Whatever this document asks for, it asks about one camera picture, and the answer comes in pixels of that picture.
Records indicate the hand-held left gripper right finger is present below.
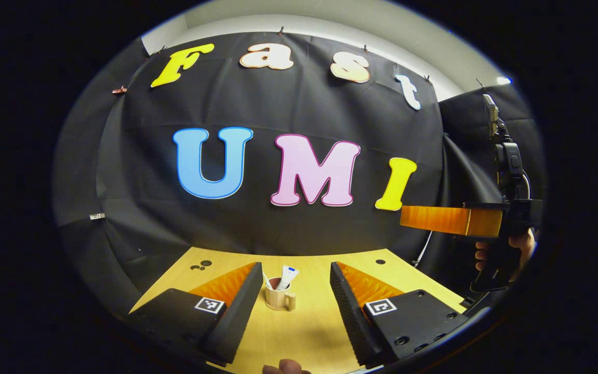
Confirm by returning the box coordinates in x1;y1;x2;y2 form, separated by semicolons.
329;261;469;369

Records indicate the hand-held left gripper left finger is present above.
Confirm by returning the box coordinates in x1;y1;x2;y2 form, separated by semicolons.
128;261;264;366

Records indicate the beige cup with wooden handle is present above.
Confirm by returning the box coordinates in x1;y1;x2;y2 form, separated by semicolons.
264;276;297;312

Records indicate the white toothpaste tube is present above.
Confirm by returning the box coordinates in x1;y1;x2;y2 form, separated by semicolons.
276;265;301;291

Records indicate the wooden desktop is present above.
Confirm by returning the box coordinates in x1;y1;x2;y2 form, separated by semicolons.
129;246;469;374

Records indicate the black backdrop cloth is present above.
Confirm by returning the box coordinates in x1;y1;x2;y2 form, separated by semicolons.
52;30;545;318

